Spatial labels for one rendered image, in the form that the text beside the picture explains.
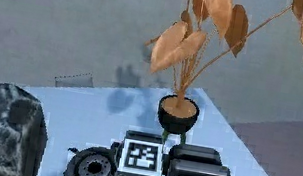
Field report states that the pale blue table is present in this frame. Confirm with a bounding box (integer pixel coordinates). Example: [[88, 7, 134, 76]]
[[0, 55, 303, 176]]

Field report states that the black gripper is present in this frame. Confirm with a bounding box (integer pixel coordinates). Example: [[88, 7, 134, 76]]
[[63, 135, 124, 176]]

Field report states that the brown house plant black pot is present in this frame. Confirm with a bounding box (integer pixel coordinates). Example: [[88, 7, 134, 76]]
[[128, 0, 303, 164]]

